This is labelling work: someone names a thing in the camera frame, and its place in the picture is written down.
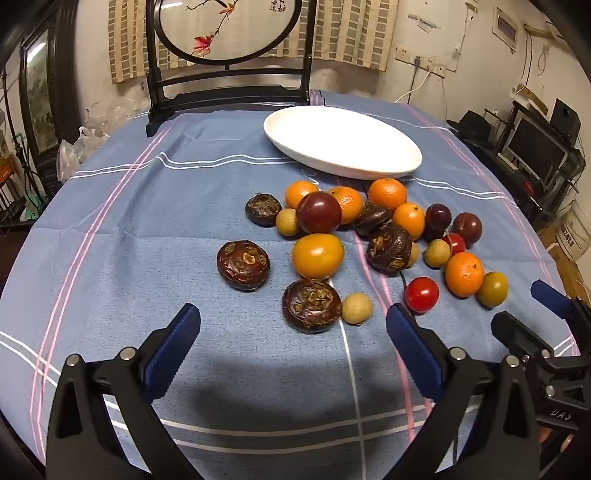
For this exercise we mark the white oval plate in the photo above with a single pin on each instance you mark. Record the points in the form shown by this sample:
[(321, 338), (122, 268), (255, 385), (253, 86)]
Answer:
[(341, 138)]

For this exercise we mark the small bumpy mandarin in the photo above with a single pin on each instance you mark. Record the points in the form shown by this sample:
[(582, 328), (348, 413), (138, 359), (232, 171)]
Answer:
[(350, 203), (464, 273)]

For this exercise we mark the clear plastic bag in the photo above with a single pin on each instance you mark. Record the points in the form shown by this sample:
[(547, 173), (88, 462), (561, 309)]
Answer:
[(74, 152)]

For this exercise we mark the green-yellow cherry tomato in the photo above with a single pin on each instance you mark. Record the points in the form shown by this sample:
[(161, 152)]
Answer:
[(492, 289)]

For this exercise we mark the tan longan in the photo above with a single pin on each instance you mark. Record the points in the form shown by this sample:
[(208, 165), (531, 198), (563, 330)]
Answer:
[(357, 308), (414, 254), (287, 222), (436, 253)]

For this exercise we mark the white power strip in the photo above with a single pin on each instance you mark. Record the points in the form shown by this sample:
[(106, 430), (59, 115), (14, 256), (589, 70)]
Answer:
[(430, 66)]

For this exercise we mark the large dark red plum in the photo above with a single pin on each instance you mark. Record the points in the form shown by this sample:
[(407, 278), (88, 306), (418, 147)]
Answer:
[(318, 212)]

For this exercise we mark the cardboard box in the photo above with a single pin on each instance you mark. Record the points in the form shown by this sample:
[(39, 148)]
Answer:
[(575, 237)]

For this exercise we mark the small smooth orange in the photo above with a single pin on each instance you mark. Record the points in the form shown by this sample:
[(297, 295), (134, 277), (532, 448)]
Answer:
[(409, 220), (298, 191)]

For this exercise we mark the computer monitor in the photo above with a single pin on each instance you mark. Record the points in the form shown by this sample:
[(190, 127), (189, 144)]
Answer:
[(535, 147)]

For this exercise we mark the person's right hand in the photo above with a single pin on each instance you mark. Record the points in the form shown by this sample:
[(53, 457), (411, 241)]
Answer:
[(545, 434)]

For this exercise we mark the dark brown water chestnut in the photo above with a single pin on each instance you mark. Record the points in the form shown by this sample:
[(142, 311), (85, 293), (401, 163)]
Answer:
[(311, 306), (243, 264), (371, 219), (389, 247), (263, 208)]

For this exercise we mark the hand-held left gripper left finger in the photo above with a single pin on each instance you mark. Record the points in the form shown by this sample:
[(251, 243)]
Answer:
[(173, 355)]

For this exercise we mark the yellow-orange tomato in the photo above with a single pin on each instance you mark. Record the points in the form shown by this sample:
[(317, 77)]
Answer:
[(317, 256)]

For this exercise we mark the white wall socket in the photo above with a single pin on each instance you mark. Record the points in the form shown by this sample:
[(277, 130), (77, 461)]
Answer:
[(404, 53)]

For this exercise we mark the red cherry tomato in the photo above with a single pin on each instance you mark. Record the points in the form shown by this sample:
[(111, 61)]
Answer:
[(421, 294), (455, 243)]

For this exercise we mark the round embroidered screen black stand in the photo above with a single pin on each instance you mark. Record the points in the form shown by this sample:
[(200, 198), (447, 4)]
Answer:
[(231, 27)]

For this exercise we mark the black framed cabinet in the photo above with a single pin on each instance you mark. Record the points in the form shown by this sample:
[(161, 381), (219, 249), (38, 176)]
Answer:
[(44, 92)]

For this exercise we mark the blue striped tablecloth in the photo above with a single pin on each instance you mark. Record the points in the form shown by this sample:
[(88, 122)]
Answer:
[(161, 221)]

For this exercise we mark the small dark red plum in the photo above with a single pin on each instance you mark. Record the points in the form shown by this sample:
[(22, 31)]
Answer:
[(467, 227)]

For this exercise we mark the white wall frame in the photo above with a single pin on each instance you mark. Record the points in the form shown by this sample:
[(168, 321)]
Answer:
[(505, 25)]

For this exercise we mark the beige checkered curtain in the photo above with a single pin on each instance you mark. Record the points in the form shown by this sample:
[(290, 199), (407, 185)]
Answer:
[(360, 32)]

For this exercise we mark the dark red cherry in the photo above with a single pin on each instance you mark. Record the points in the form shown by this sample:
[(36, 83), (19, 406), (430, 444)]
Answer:
[(433, 234), (437, 215)]

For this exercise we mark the large mandarin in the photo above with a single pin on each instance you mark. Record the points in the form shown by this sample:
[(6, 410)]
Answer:
[(388, 193)]

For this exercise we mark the black speaker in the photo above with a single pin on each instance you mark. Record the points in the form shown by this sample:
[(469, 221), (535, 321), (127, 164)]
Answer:
[(565, 115)]

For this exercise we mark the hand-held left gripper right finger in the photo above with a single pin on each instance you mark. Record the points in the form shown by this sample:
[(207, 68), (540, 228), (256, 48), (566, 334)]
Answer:
[(413, 355)]

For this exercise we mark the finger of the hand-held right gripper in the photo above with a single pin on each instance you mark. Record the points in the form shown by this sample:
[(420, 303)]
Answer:
[(517, 332), (549, 296)]

